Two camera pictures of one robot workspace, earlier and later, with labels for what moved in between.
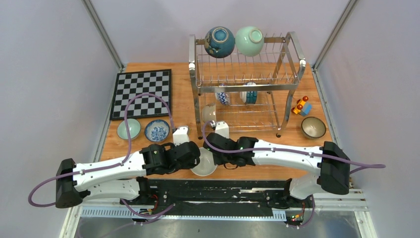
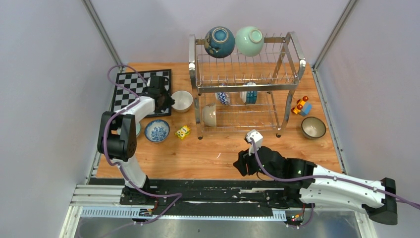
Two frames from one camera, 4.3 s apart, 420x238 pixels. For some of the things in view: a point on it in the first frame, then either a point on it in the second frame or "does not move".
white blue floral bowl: [157, 130] does not move
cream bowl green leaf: [206, 165] → [183, 100]
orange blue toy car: [302, 107] does not move
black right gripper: [218, 161] → [243, 158]
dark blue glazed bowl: [219, 41] does not move
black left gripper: [189, 165] → [169, 102]
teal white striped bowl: [249, 97] does not move
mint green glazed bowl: [249, 40] does not move
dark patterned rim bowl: [313, 127] does not move
